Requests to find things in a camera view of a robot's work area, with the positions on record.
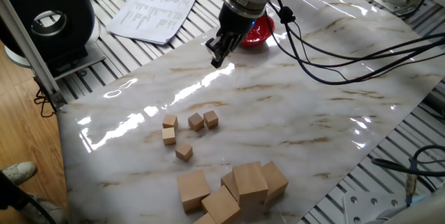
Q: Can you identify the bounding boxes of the white marble pattern board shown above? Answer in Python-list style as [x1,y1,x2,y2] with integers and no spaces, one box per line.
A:
[56,0,445,224]

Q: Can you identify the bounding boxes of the aluminium frame profile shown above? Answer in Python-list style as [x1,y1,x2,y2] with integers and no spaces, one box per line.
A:
[0,0,67,111]

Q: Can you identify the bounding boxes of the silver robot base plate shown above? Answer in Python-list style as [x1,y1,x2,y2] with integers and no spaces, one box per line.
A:
[343,191,401,224]

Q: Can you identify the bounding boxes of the thin black wire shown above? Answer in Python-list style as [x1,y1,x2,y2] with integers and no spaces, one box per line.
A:
[33,87,57,119]

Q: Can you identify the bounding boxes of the gold cable connector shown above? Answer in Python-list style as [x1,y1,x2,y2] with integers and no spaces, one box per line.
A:
[404,157,419,208]

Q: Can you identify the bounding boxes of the grey sneaker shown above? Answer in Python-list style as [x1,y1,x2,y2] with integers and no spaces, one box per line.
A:
[20,195,67,224]

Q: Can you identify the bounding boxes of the black base cable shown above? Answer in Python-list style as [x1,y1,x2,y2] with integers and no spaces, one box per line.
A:
[371,145,445,197]

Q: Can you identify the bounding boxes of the white printed paper stack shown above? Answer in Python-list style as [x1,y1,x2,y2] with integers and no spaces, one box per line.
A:
[106,0,200,46]

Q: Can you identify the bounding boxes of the large wooden cube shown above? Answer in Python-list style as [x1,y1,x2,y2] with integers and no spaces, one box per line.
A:
[260,161,290,206]
[176,170,211,214]
[220,170,241,202]
[232,161,269,208]
[201,184,242,224]
[193,212,218,224]

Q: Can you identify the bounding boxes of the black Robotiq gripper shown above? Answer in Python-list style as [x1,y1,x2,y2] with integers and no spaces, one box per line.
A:
[205,3,257,70]

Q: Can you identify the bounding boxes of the small wooden cube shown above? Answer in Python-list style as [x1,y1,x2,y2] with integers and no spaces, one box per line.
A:
[161,127,177,146]
[187,112,205,133]
[162,113,179,130]
[175,142,194,163]
[203,109,220,129]

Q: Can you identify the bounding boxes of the red bowl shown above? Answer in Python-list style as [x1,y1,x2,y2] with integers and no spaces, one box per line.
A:
[239,14,275,49]

